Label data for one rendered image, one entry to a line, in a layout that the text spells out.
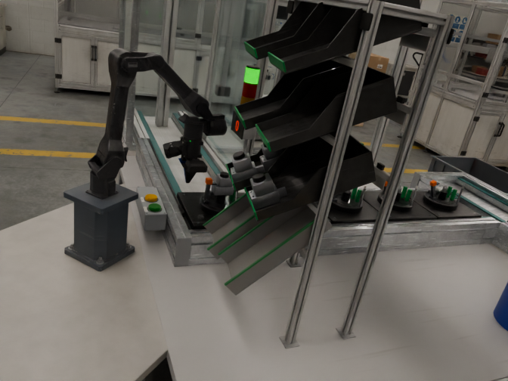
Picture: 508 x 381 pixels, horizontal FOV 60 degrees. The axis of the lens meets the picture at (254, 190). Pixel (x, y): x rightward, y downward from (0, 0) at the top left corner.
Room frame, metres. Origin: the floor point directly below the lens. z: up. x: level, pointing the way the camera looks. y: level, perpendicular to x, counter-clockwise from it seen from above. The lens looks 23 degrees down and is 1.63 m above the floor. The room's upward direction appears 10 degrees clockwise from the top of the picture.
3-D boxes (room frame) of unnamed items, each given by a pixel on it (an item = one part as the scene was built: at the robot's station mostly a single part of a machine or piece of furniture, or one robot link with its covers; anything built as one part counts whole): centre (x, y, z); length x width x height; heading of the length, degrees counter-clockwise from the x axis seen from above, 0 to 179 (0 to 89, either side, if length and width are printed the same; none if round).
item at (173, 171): (1.60, 0.21, 0.91); 0.84 x 0.28 x 0.10; 25
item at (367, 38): (1.05, -0.16, 1.26); 0.36 x 0.21 x 0.80; 25
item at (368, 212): (1.54, -0.35, 1.01); 0.24 x 0.24 x 0.13; 25
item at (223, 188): (1.33, 0.10, 1.06); 0.08 x 0.04 x 0.07; 115
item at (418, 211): (1.64, -0.57, 1.01); 0.24 x 0.24 x 0.13; 25
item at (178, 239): (1.51, 0.36, 0.91); 0.89 x 0.06 x 0.11; 25
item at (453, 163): (2.76, -1.49, 0.73); 0.62 x 0.42 x 0.23; 25
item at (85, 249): (1.10, 0.42, 0.96); 0.15 x 0.15 x 0.20; 66
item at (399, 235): (1.53, -0.33, 0.91); 1.24 x 0.33 x 0.10; 115
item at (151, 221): (1.31, 0.33, 0.93); 0.21 x 0.07 x 0.06; 25
